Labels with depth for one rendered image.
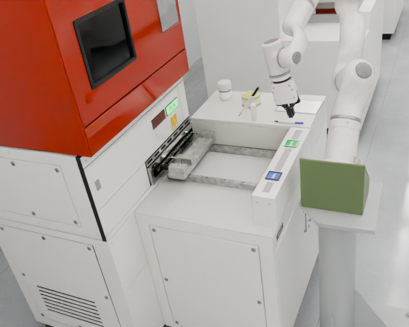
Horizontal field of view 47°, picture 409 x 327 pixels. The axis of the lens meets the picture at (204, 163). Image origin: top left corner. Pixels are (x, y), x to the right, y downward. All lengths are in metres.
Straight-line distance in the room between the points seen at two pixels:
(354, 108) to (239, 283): 0.86
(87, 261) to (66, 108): 0.76
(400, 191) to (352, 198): 1.61
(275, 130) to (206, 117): 0.37
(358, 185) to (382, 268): 1.12
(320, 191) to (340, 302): 0.61
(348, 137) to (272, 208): 0.40
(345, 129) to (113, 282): 1.16
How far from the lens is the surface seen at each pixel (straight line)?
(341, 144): 1.89
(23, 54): 1.69
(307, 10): 2.04
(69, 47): 1.62
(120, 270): 2.10
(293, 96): 1.98
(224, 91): 2.55
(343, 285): 2.24
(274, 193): 1.82
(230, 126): 2.37
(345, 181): 1.86
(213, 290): 2.20
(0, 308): 3.18
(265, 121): 2.32
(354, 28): 2.06
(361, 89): 1.93
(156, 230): 2.09
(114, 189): 1.95
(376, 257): 2.98
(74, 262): 2.22
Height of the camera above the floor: 2.03
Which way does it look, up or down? 32 degrees down
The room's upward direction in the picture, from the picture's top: 9 degrees counter-clockwise
